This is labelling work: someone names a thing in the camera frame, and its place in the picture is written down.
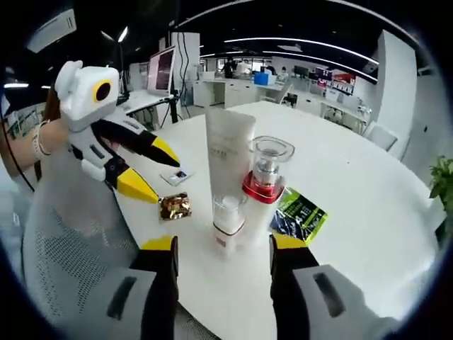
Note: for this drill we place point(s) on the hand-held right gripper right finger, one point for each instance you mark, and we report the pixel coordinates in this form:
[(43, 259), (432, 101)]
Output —
[(286, 294)]

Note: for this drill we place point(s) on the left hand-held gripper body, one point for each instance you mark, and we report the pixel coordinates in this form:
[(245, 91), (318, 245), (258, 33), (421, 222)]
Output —
[(83, 102)]

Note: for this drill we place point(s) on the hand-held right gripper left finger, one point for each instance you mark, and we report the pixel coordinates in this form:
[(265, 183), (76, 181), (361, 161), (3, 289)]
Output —
[(161, 294)]

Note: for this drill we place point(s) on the small clear sample sachet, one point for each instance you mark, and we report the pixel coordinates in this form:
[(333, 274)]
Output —
[(177, 177)]

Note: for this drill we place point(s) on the gold foil skincare sachet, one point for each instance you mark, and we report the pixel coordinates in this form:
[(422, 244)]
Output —
[(174, 207)]

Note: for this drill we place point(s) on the green black skincare sachet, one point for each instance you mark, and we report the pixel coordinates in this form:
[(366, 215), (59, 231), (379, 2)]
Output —
[(301, 216)]

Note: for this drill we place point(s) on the large white skincare tube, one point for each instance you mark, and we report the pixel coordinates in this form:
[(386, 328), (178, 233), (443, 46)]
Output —
[(226, 148)]

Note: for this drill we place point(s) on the white skincare bottle red collar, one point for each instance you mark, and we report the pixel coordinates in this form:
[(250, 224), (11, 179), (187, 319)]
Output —
[(265, 184)]

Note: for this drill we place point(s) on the blue storage box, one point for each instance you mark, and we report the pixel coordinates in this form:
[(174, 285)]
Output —
[(265, 78)]

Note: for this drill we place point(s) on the person's left hand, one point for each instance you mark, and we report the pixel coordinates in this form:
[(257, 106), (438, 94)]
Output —
[(58, 136)]

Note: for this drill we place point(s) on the white side desk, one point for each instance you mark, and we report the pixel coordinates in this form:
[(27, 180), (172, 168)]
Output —
[(148, 101)]

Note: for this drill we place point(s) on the black tripod stand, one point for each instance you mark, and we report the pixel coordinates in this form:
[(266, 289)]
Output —
[(172, 106)]

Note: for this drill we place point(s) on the white wrist watch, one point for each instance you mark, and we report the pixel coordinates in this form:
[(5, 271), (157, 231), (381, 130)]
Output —
[(40, 141)]

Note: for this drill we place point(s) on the computer monitor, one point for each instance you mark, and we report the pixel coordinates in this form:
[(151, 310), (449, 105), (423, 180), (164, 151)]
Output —
[(162, 69)]

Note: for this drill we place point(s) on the ceiling air conditioner unit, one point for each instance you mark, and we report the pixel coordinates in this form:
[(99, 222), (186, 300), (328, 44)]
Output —
[(53, 28)]

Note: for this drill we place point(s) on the grey mesh office chair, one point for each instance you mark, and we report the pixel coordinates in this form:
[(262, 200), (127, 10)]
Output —
[(70, 241)]

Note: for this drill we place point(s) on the white chair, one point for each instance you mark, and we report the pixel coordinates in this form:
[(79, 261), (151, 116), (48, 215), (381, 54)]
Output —
[(381, 137)]

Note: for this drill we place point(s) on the green potted plant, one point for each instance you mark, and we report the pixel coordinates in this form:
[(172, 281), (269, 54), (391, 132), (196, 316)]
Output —
[(442, 177)]

